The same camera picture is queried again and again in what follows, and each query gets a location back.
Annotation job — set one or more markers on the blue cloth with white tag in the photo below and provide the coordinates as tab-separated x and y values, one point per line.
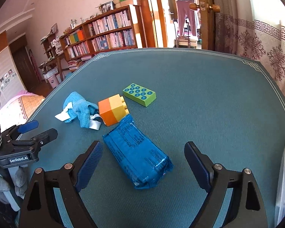
77	107

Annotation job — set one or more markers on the bed with pink cover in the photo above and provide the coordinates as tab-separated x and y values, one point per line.
19	109

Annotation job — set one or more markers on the hanging purple trousers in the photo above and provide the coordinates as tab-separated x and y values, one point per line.
183	12

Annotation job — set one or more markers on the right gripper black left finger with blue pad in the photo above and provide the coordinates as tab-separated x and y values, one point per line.
40	209

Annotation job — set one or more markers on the wooden door with knob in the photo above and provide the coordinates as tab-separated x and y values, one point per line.
156	20

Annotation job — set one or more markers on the small dark wooden shelf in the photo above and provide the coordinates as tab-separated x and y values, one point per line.
54	53

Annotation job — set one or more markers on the wooden bookshelf with books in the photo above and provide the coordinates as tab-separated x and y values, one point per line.
118	29

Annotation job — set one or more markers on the blue snack packet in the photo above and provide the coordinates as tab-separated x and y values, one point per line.
140	159

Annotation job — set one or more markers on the orange yellow toy brick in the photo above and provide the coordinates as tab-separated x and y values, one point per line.
113	109

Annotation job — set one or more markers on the grey gloved hand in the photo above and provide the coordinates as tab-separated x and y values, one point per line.
20	181

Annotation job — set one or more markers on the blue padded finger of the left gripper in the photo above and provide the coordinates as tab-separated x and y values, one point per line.
16	130

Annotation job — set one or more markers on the green toy brick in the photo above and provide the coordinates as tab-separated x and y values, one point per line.
139	94

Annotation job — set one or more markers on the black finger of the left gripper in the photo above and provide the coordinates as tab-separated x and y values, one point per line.
39	140

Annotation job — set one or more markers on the white purple patterned curtain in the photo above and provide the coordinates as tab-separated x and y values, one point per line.
254	29

